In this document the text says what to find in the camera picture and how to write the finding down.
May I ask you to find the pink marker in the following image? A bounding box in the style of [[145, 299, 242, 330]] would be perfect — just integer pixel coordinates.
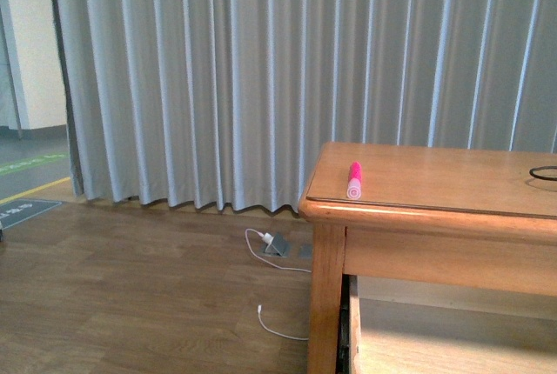
[[346, 162, 362, 200]]

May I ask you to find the white charger plug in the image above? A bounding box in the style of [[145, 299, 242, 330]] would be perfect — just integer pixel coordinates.
[[261, 233, 274, 245]]

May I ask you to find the open floor socket box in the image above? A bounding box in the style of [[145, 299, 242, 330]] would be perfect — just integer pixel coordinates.
[[262, 233, 291, 257]]

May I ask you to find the closed floor socket cover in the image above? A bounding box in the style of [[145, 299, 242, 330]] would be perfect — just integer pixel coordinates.
[[298, 244, 312, 259]]

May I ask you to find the grey curtain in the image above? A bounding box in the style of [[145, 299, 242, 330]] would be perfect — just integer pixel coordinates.
[[56, 0, 556, 210]]

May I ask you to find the wooden desk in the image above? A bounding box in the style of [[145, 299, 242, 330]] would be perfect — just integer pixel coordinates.
[[299, 142, 556, 373]]

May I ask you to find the green floor sticker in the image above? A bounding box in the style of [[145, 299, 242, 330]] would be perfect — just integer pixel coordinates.
[[0, 153, 67, 176]]

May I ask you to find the dark floor sign mat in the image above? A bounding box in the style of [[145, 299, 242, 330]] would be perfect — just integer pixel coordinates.
[[1, 198, 63, 230]]

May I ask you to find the white charger cable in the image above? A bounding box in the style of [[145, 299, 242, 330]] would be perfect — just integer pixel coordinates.
[[244, 228, 312, 342]]

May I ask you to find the black cable on desk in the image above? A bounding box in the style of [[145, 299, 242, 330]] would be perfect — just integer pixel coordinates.
[[528, 164, 557, 183]]

